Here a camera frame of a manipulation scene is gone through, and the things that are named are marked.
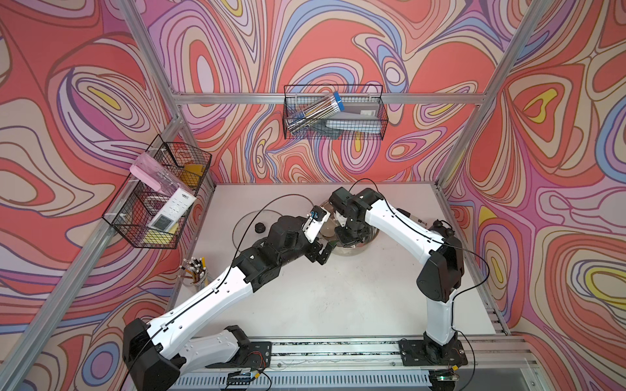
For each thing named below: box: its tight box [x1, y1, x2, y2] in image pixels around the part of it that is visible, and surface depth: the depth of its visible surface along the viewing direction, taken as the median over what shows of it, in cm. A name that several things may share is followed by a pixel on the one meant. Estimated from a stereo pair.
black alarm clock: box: [428, 219, 463, 251], surface depth 95 cm
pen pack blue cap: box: [286, 91, 345, 134], surface depth 81 cm
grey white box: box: [324, 101, 382, 134], surface depth 90 cm
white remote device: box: [147, 187, 197, 233], surface depth 70 cm
